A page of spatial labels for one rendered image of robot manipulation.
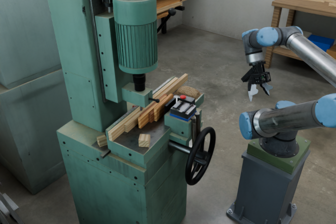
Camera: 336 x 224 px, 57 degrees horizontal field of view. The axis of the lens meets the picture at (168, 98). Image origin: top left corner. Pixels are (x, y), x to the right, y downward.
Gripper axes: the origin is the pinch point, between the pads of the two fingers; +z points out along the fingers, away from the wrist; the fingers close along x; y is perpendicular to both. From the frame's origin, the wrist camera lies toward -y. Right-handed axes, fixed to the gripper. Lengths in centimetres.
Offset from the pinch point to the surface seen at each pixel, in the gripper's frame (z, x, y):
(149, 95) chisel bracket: -16, -59, -13
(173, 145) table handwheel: 11, -53, -12
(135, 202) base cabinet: 35, -73, -26
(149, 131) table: 1, -63, -14
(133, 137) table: 2, -71, -15
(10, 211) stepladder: 36, -124, -88
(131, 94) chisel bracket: -18, -66, -18
